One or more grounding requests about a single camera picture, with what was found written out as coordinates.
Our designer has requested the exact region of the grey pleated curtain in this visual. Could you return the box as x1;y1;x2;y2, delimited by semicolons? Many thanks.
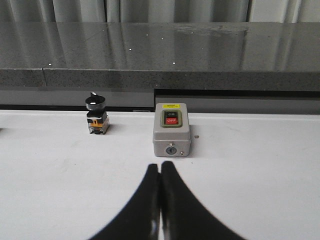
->
0;0;320;23

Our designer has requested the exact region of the grey on-off switch box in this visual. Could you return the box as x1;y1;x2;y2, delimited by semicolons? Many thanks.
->
152;103;191;158

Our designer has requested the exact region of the black rotary selector switch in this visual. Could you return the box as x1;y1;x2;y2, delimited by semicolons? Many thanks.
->
85;92;110;135

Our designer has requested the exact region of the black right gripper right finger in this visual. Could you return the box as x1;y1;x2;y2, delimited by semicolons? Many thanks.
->
161;161;243;240

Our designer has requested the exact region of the dark granite counter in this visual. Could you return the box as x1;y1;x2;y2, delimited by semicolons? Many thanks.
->
0;22;320;91

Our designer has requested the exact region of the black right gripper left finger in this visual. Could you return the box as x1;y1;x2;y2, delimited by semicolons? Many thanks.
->
91;164;160;240

